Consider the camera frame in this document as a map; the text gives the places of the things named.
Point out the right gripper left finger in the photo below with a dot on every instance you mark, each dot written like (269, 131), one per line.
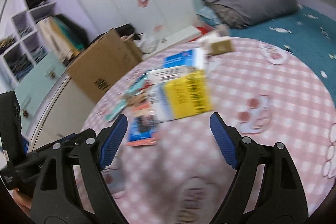
(110, 139)

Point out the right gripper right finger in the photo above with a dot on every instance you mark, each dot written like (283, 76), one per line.
(227, 138)

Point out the blue orange packet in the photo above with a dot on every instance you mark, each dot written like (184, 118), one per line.
(143, 128)

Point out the yellow white paper box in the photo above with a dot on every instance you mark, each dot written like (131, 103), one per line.
(182, 97)

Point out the blue white medicine box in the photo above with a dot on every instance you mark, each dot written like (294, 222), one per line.
(192, 58)

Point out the teal drawer front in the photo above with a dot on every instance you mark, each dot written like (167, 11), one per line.
(35, 86)

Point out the tall brown cardboard box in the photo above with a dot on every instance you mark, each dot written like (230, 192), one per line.
(103, 63)

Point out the small brown white carton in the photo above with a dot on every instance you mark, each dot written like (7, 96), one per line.
(215, 44)

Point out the red white low platform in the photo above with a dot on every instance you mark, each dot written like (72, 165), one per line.
(186, 35)

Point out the hanging clothes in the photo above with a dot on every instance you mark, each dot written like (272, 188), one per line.
(63, 37)

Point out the purple open shelf unit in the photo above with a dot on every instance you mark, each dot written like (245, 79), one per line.
(26, 45)

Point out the grey folded quilt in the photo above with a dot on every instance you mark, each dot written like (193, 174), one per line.
(240, 14)

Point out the cream cabinet with handles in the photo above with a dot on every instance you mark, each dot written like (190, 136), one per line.
(63, 111)

